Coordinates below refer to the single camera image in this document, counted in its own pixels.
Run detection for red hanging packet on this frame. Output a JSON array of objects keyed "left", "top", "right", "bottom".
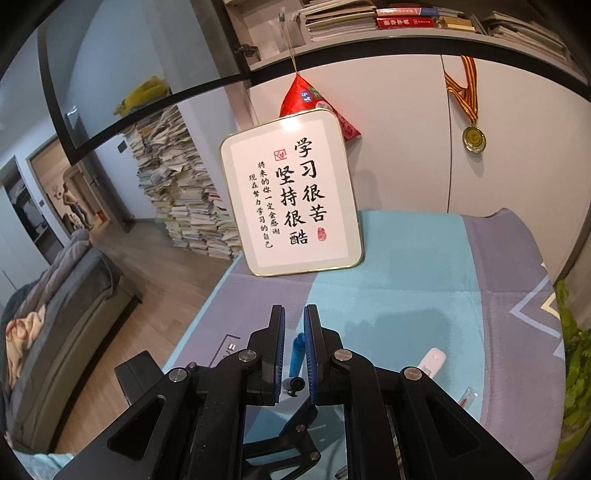
[{"left": 278, "top": 73, "right": 363, "bottom": 142}]

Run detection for tall pile of worn books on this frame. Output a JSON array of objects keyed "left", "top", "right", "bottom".
[{"left": 122, "top": 106, "right": 244, "bottom": 260}]

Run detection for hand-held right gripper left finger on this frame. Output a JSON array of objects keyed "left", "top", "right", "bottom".
[{"left": 53, "top": 305, "right": 286, "bottom": 480}]

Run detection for framed calligraphy sign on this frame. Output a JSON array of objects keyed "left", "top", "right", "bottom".
[{"left": 220, "top": 110, "right": 365, "bottom": 278}]

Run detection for gold medal with striped ribbon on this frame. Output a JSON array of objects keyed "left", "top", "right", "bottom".
[{"left": 443, "top": 55, "right": 488, "bottom": 153}]

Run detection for yellow cloth bundle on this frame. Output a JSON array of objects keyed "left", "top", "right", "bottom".
[{"left": 115, "top": 76, "right": 170, "bottom": 117}]

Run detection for black box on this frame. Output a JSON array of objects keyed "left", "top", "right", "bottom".
[{"left": 115, "top": 350, "right": 166, "bottom": 409}]

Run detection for printed blanket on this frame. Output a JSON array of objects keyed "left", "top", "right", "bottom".
[{"left": 28, "top": 208, "right": 568, "bottom": 480}]

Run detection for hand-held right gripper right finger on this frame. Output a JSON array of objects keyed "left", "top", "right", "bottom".
[{"left": 305, "top": 305, "right": 533, "bottom": 480}]

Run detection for beige cloth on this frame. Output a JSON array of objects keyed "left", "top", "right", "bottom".
[{"left": 6, "top": 311, "right": 48, "bottom": 385}]

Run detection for green plant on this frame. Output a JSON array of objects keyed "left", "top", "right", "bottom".
[{"left": 553, "top": 278, "right": 591, "bottom": 464}]

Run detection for white cabinet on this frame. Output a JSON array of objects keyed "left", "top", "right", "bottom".
[{"left": 247, "top": 41, "right": 591, "bottom": 220}]

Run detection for stacks of assorted books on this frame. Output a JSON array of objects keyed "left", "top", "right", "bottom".
[{"left": 298, "top": 0, "right": 573, "bottom": 65}]

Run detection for blue pen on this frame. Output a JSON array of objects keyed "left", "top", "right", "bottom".
[{"left": 283, "top": 331, "right": 307, "bottom": 398}]

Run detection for wooden door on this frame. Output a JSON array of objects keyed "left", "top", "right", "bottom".
[{"left": 60, "top": 138, "right": 136, "bottom": 236}]

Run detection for grey sofa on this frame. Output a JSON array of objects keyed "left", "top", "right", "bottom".
[{"left": 0, "top": 228, "right": 145, "bottom": 459}]

